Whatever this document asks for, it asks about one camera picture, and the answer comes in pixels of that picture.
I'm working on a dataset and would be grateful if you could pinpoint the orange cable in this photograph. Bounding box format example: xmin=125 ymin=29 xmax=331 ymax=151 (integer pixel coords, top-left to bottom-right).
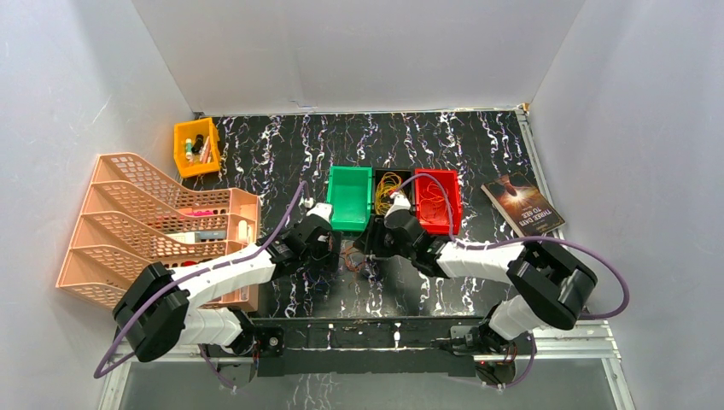
xmin=418 ymin=180 xmax=459 ymax=225
xmin=342 ymin=243 xmax=369 ymax=274

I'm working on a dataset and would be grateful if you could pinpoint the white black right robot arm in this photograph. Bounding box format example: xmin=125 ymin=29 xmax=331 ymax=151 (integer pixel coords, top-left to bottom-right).
xmin=353 ymin=210 xmax=598 ymax=355

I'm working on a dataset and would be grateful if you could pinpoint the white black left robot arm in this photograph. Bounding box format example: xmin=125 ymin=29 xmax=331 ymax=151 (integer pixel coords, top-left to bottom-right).
xmin=113 ymin=203 xmax=332 ymax=362

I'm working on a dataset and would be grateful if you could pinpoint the red plastic bin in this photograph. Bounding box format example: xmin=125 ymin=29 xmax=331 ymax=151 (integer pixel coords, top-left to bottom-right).
xmin=413 ymin=168 xmax=463 ymax=235

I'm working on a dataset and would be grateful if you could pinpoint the black plastic bin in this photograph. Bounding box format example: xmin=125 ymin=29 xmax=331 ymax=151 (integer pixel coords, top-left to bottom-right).
xmin=371 ymin=167 xmax=413 ymax=236

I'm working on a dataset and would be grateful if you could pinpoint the green plastic bin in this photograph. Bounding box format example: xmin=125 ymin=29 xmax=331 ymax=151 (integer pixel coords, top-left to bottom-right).
xmin=326 ymin=166 xmax=373 ymax=232

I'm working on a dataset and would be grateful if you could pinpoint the dark paperback book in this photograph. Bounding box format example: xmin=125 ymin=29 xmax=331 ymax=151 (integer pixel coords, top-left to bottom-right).
xmin=481 ymin=172 xmax=565 ymax=237

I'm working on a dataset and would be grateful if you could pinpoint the yellow plastic bin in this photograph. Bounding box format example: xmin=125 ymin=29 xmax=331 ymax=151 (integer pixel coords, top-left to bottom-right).
xmin=173 ymin=118 xmax=221 ymax=179

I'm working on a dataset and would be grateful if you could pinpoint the peach plastic file rack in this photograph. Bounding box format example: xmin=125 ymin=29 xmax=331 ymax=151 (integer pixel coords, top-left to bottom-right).
xmin=55 ymin=153 xmax=261 ymax=309

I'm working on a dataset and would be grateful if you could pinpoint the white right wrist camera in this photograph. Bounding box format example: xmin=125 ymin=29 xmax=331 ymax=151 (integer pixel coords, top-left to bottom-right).
xmin=384 ymin=190 xmax=412 ymax=216

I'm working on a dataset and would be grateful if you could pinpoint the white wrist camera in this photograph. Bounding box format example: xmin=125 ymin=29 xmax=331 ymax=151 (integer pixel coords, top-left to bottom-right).
xmin=301 ymin=197 xmax=334 ymax=223
xmin=384 ymin=190 xmax=412 ymax=216

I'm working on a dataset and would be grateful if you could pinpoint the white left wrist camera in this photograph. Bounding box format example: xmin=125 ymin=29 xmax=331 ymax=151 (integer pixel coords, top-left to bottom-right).
xmin=301 ymin=197 xmax=334 ymax=223

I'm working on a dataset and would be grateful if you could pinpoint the yellow green wire coil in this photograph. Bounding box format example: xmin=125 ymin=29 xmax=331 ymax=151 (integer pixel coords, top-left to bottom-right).
xmin=375 ymin=172 xmax=404 ymax=216

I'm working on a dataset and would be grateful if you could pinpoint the aluminium table frame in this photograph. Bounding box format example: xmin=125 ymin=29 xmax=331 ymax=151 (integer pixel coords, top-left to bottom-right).
xmin=96 ymin=107 xmax=615 ymax=410

